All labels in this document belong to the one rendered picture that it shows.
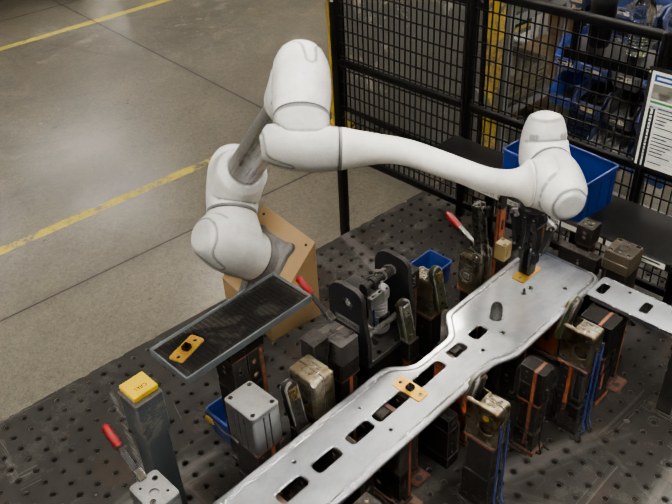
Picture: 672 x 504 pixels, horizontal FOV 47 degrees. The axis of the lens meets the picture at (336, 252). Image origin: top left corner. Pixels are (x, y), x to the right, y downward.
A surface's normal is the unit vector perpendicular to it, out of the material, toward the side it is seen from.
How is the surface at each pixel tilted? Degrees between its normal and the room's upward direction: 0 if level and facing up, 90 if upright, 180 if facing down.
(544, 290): 0
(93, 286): 0
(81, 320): 0
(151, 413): 90
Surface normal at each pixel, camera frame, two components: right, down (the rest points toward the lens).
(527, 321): -0.04, -0.80
